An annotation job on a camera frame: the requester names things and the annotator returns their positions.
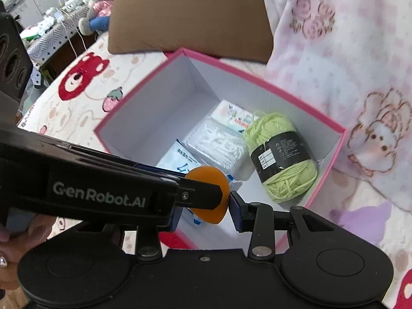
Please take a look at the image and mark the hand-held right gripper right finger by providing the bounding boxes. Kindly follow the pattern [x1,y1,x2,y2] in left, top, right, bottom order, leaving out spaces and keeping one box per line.
[229,191,342,261]

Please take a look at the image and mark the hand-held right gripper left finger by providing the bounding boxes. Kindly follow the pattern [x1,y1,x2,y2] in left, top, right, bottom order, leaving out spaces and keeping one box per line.
[75,206,185,262]

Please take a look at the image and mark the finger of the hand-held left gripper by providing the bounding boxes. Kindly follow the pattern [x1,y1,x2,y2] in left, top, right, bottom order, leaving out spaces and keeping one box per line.
[129,162,190,181]
[175,175,231,212]

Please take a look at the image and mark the orange makeup sponge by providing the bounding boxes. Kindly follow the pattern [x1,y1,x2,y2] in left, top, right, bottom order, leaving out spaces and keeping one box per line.
[183,166,231,226]

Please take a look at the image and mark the blue white wipes pack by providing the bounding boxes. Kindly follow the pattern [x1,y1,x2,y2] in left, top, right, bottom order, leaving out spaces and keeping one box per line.
[156,140,243,230]

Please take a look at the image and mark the white face mask pack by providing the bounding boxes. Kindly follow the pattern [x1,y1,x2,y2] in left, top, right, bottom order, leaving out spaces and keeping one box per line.
[183,117,251,172]

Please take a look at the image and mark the pink cardboard box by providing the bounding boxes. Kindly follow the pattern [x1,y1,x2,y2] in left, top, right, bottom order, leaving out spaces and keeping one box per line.
[94,48,349,252]

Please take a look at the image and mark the printed tissue pack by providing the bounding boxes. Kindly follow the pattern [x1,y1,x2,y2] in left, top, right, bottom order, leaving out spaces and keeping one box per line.
[211,100,262,133]

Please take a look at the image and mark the person's left hand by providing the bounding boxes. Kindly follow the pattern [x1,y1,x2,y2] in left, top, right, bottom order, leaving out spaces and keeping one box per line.
[0,214,59,292]

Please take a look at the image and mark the green yarn ball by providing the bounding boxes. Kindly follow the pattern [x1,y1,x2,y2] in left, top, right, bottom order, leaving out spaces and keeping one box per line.
[243,112,320,204]

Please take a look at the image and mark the purple plush toy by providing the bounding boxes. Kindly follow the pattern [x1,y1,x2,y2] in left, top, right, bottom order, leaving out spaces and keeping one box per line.
[330,200,394,249]

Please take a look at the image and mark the brown pillow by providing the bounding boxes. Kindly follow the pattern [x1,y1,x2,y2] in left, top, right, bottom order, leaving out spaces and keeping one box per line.
[108,0,275,65]

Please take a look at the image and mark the table with patterned tablecloth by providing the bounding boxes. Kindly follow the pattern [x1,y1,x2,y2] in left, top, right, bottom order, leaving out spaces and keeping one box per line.
[19,6,95,70]

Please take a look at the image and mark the grey plush toy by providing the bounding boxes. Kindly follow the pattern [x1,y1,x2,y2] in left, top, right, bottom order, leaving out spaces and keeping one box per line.
[79,0,118,37]

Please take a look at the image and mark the pink printed blanket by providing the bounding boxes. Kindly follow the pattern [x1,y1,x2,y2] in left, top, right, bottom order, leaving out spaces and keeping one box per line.
[259,0,412,213]

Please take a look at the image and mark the white charging cable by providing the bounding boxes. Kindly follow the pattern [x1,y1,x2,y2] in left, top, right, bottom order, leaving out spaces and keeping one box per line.
[62,9,88,56]

